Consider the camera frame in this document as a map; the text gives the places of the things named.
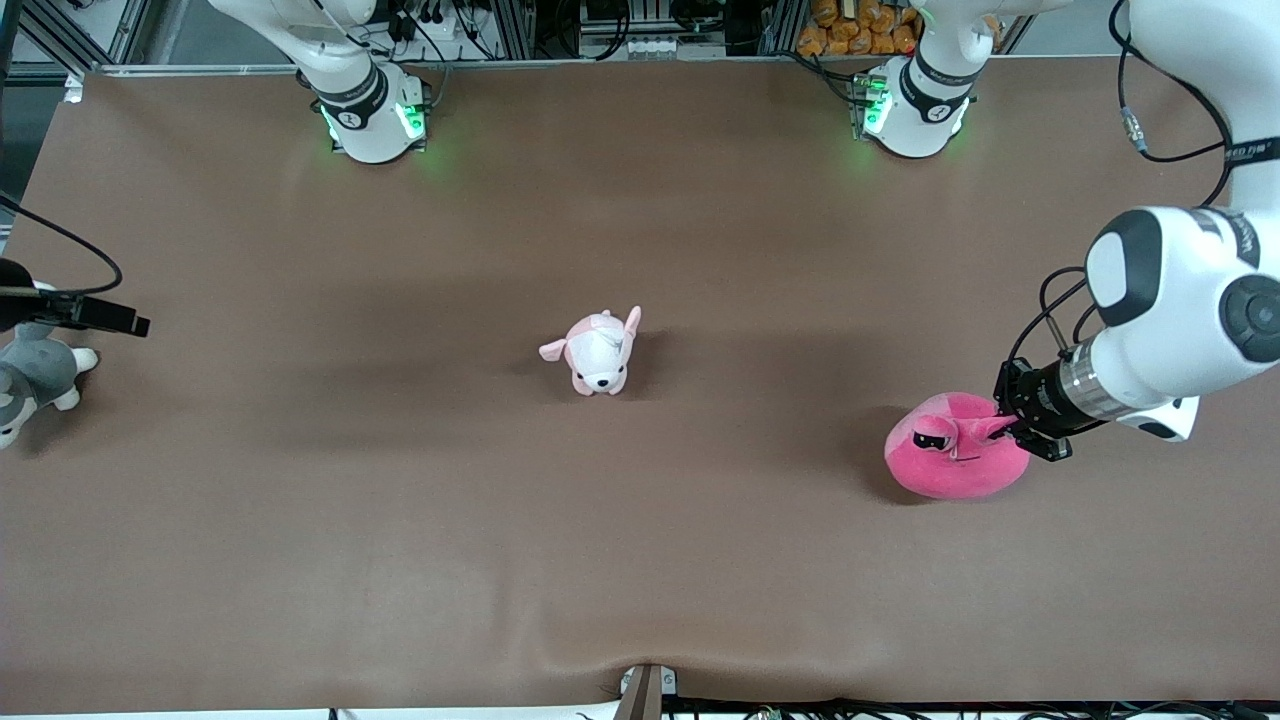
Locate pink round plush toy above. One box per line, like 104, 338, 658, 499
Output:
885, 392, 1031, 501

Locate grey and white plush husky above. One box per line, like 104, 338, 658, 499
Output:
0, 320, 101, 451

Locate brown table cover mat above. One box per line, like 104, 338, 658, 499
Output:
0, 55, 1280, 713

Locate orange snack packs pile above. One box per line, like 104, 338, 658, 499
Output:
797, 0, 923, 57

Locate pink and white plush dog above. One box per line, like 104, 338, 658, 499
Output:
539, 306, 643, 397

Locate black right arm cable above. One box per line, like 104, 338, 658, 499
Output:
0, 194, 124, 297

